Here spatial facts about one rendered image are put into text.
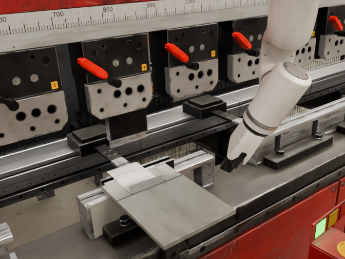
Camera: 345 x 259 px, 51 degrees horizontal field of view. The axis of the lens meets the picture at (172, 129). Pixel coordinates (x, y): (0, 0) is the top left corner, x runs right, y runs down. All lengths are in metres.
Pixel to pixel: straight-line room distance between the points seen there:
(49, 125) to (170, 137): 0.61
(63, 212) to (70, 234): 1.68
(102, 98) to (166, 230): 0.30
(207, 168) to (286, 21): 0.49
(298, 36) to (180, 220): 0.42
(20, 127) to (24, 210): 2.06
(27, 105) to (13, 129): 0.05
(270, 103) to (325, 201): 0.64
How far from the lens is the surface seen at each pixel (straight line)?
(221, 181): 1.12
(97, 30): 0.76
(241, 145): 0.88
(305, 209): 1.29
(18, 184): 1.10
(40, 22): 0.72
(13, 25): 0.71
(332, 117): 1.48
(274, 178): 1.15
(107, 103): 0.79
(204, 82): 0.92
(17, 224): 2.66
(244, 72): 1.01
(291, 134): 1.30
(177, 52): 0.81
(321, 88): 1.86
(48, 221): 2.60
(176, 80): 0.87
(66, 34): 0.74
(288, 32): 0.73
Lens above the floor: 1.45
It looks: 23 degrees down
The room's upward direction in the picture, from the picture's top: 3 degrees counter-clockwise
